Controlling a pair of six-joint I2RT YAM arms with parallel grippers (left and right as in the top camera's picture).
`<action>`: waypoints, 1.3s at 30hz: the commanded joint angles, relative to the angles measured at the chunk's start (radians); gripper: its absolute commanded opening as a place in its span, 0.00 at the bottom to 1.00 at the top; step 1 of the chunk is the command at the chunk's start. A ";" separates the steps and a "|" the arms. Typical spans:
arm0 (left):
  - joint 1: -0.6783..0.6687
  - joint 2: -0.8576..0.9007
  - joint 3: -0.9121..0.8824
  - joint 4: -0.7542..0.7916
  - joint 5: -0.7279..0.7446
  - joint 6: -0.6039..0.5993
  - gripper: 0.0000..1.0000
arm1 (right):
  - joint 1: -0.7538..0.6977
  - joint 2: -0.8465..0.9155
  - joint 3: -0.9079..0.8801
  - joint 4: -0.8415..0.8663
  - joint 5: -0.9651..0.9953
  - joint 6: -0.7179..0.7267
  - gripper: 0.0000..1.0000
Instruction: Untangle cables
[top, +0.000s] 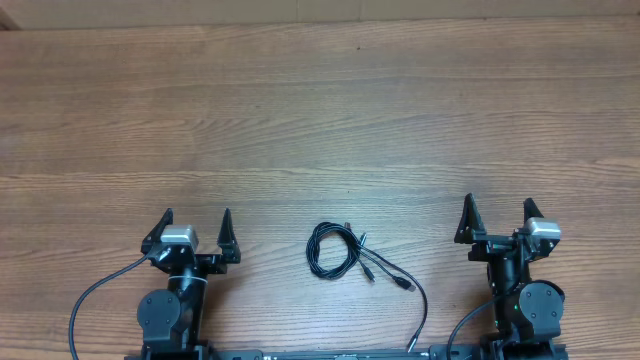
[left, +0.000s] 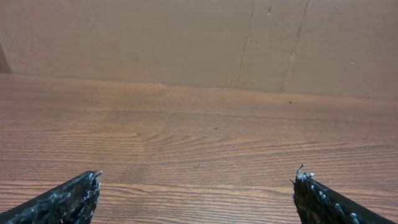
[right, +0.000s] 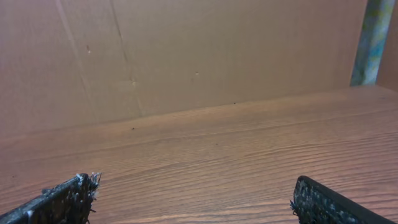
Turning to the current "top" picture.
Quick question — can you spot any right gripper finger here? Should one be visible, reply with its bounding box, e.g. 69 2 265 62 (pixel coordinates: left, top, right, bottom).
454 193 486 244
523 198 544 223

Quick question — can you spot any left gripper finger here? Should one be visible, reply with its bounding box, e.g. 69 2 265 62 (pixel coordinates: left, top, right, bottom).
141 208 173 254
217 208 241 264

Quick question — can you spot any black USB-A cable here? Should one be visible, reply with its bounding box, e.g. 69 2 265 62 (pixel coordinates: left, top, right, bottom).
305 221 417 294

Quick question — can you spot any black USB-C cable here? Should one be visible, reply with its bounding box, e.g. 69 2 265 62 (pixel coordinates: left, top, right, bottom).
312 222 430 354

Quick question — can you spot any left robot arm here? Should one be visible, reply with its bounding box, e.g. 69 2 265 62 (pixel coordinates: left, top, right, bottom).
137 209 241 360

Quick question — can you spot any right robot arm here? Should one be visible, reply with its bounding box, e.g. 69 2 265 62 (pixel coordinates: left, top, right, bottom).
445 193 568 359

